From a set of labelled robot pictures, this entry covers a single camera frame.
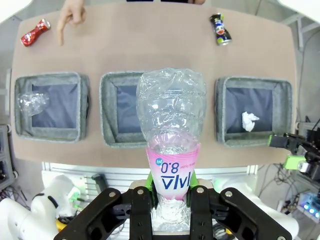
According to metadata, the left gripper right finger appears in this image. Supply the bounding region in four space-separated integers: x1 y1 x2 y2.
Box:
187 174 293 240

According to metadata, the yellow emergency stop button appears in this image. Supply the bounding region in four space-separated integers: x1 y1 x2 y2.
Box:
56 216 74 233

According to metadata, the crushed red soda can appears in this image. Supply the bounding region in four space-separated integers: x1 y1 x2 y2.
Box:
20 18 51 48

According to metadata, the white desk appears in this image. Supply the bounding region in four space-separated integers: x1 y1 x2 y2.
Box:
279 0 320 50

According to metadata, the black cable tangle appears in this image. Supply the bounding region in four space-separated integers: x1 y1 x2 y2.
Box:
258 162 302 216

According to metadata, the grey fabric basket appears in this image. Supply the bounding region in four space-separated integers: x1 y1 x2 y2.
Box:
99 70 149 149
214 76 293 148
13 71 91 143

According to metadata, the crushed bottle with pink label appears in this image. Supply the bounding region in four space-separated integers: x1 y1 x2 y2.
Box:
136 67 207 232

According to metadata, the crushed blue soda can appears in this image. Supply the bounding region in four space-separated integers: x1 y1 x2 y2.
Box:
209 12 233 47

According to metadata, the grey equipment rack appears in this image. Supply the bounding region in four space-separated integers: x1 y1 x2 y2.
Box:
0 122 16 191

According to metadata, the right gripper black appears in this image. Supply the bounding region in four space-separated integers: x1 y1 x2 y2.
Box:
268 128 320 176

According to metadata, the electronics box with blue lights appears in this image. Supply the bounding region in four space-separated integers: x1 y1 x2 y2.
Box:
298 191 320 221

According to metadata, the aluminium mounting frame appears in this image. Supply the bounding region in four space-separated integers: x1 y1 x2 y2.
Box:
40 161 259 196

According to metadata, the white paper ball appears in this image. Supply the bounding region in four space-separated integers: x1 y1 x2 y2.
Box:
241 111 260 133

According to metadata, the person's right hand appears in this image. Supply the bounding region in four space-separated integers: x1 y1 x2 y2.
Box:
56 0 87 47

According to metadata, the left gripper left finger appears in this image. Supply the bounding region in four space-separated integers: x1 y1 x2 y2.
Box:
53 171 158 240

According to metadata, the crushed clear plastic bottle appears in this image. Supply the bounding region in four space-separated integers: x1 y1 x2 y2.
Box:
16 91 50 117

